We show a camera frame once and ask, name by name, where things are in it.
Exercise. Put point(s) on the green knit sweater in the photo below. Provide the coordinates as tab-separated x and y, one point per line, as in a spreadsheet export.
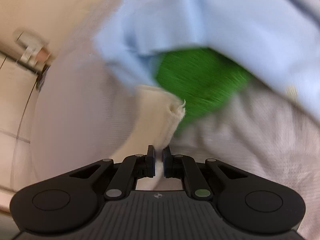
202	78

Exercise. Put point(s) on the light blue sweatshirt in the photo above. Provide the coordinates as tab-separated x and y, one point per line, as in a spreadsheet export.
275	40

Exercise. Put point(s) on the lavender bed sheet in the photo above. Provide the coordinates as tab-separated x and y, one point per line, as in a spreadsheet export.
83	115

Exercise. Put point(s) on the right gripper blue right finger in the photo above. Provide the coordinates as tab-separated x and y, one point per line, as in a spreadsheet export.
185	169

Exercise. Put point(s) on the white wardrobe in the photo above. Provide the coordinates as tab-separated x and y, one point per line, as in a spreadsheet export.
18	100

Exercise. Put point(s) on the oval vanity mirror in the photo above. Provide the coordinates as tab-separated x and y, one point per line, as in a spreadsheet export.
29	41

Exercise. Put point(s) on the cream knit sweater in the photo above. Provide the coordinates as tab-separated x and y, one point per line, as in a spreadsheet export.
159	114

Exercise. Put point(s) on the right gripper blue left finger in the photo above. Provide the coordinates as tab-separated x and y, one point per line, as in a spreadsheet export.
126	174

